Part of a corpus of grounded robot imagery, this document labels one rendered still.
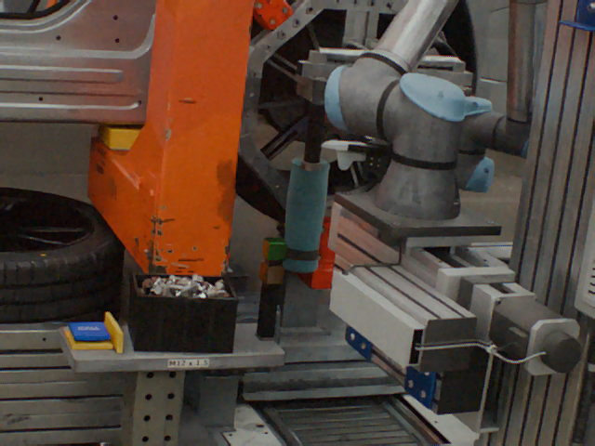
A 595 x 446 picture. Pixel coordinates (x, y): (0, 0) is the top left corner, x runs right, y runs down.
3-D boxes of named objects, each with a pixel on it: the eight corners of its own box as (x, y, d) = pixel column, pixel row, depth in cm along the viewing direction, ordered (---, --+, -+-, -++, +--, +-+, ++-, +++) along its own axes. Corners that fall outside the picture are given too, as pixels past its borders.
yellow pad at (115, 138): (149, 138, 319) (151, 119, 317) (163, 151, 307) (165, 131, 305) (97, 137, 314) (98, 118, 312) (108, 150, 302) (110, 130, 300)
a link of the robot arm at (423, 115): (434, 165, 213) (445, 87, 209) (371, 148, 221) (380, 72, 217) (470, 158, 222) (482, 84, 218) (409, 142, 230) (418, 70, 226)
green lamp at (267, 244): (279, 255, 255) (282, 236, 254) (286, 261, 251) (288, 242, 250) (260, 255, 253) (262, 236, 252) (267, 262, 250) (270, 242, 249)
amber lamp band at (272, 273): (276, 279, 256) (279, 260, 255) (284, 285, 253) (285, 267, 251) (257, 279, 255) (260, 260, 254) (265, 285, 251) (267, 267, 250)
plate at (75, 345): (103, 334, 248) (103, 329, 248) (112, 349, 241) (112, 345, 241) (64, 334, 245) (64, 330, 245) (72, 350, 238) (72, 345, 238)
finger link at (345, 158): (323, 170, 263) (364, 172, 265) (325, 142, 261) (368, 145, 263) (319, 166, 266) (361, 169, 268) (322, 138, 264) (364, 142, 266)
